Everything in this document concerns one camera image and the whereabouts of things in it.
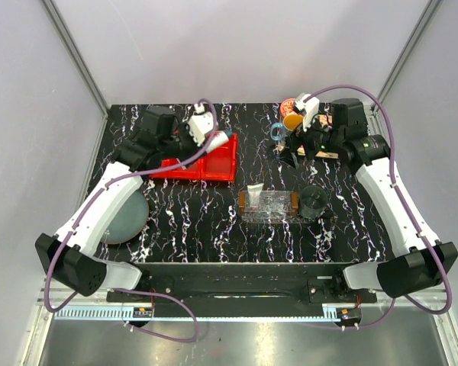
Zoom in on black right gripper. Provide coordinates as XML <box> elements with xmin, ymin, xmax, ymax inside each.
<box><xmin>276</xmin><ymin>108</ymin><xmax>344</xmax><ymax>169</ymax></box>

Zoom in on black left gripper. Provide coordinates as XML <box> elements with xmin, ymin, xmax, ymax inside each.
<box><xmin>160</xmin><ymin>120</ymin><xmax>210</xmax><ymax>169</ymax></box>

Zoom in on white toothpaste tube dark cap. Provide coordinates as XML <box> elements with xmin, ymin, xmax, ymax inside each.
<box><xmin>206</xmin><ymin>130</ymin><xmax>233</xmax><ymax>153</ymax></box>

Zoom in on dark grey mug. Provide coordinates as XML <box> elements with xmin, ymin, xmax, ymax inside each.
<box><xmin>298</xmin><ymin>185</ymin><xmax>328</xmax><ymax>220</ymax></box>

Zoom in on white toothpaste tube red cap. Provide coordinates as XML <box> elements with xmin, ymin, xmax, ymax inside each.
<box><xmin>247</xmin><ymin>183</ymin><xmax>263</xmax><ymax>209</ymax></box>

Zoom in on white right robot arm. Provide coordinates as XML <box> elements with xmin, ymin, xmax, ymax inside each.
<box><xmin>285</xmin><ymin>94</ymin><xmax>458</xmax><ymax>302</ymax></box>

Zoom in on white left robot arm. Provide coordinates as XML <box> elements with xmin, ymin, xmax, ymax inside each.
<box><xmin>35</xmin><ymin>99</ymin><xmax>218</xmax><ymax>301</ymax></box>

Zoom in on red bin with toothpaste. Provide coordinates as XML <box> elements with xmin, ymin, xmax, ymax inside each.
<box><xmin>151</xmin><ymin>158</ymin><xmax>205</xmax><ymax>181</ymax></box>

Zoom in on blue floral mug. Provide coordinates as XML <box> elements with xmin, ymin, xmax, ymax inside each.
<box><xmin>269</xmin><ymin>114</ymin><xmax>303</xmax><ymax>150</ymax></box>

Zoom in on red bin with mug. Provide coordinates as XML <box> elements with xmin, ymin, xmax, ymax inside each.
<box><xmin>202</xmin><ymin>131</ymin><xmax>237</xmax><ymax>182</ymax></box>

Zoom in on floral placemat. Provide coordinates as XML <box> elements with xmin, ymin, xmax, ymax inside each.
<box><xmin>276</xmin><ymin>113</ymin><xmax>352</xmax><ymax>159</ymax></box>

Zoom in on red patterned bowl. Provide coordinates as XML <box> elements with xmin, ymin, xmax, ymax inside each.
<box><xmin>279</xmin><ymin>98</ymin><xmax>298</xmax><ymax>119</ymax></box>

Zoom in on blue-grey ceramic plate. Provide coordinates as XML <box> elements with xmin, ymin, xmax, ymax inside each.
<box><xmin>101</xmin><ymin>191</ymin><xmax>150</xmax><ymax>245</ymax></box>

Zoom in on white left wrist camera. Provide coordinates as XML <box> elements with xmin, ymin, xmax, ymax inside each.
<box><xmin>188</xmin><ymin>103</ymin><xmax>214</xmax><ymax>147</ymax></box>

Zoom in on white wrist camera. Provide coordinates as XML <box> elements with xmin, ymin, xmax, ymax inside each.
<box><xmin>293</xmin><ymin>93</ymin><xmax>320</xmax><ymax>132</ymax></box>
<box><xmin>188</xmin><ymin>103</ymin><xmax>214</xmax><ymax>147</ymax></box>

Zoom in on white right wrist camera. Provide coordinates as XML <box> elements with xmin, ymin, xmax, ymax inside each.
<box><xmin>293</xmin><ymin>93</ymin><xmax>320</xmax><ymax>132</ymax></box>

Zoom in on clear glass tray wooden handles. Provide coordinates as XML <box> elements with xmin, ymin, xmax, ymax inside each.
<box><xmin>238</xmin><ymin>188</ymin><xmax>318</xmax><ymax>225</ymax></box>

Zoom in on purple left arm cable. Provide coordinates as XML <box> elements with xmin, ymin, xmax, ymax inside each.
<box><xmin>44</xmin><ymin>98</ymin><xmax>218</xmax><ymax>342</ymax></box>

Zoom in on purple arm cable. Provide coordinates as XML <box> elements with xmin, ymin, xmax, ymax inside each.
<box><xmin>307</xmin><ymin>84</ymin><xmax>454</xmax><ymax>330</ymax></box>
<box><xmin>44</xmin><ymin>98</ymin><xmax>218</xmax><ymax>342</ymax></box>

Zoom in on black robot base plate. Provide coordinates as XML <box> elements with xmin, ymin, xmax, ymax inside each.
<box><xmin>106</xmin><ymin>277</ymin><xmax>378</xmax><ymax>306</ymax></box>

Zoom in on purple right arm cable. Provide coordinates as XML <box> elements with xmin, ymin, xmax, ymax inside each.
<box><xmin>307</xmin><ymin>84</ymin><xmax>454</xmax><ymax>330</ymax></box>

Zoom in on aluminium frame rail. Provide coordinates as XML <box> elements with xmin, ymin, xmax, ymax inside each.
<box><xmin>36</xmin><ymin>274</ymin><xmax>453</xmax><ymax>321</ymax></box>

